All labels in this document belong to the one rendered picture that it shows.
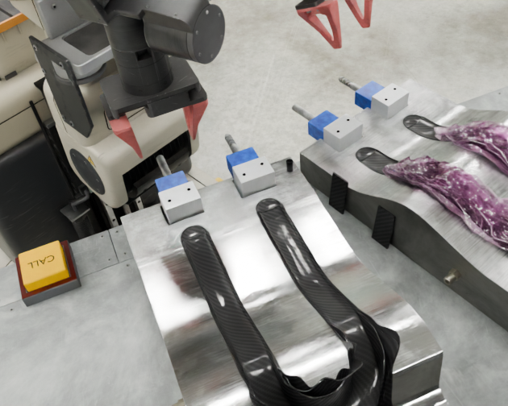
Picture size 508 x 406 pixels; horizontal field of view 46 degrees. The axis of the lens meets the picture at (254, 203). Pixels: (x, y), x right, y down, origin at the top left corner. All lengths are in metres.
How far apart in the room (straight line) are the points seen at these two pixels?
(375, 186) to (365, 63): 1.75
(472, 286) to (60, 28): 0.67
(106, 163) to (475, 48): 1.95
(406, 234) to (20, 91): 0.82
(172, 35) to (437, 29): 2.31
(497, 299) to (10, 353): 0.64
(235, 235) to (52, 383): 0.30
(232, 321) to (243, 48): 2.09
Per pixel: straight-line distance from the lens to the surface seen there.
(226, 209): 0.82
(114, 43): 0.65
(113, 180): 1.11
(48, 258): 0.91
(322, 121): 0.97
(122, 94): 0.69
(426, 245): 0.83
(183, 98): 0.68
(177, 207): 0.80
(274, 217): 0.81
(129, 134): 0.69
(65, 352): 0.86
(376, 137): 0.96
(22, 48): 1.32
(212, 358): 0.67
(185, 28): 0.58
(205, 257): 0.78
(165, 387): 0.79
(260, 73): 2.56
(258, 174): 0.82
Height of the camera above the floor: 1.50
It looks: 48 degrees down
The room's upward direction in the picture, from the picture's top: 7 degrees counter-clockwise
